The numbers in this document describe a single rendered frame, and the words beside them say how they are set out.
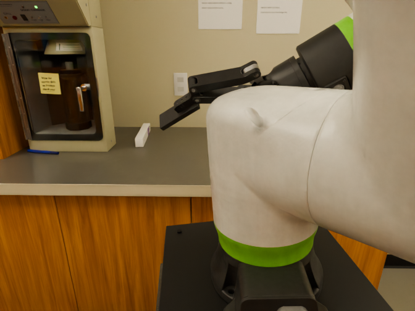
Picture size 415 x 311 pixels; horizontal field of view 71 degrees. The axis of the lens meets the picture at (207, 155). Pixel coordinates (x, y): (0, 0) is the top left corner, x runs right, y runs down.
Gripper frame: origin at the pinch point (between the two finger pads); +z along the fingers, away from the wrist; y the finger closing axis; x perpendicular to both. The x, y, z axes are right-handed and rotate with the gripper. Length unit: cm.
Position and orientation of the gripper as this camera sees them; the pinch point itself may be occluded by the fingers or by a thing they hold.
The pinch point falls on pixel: (192, 141)
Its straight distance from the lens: 49.1
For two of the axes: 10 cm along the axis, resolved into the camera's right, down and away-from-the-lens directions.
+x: -1.2, -7.8, 6.2
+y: 5.6, 4.6, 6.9
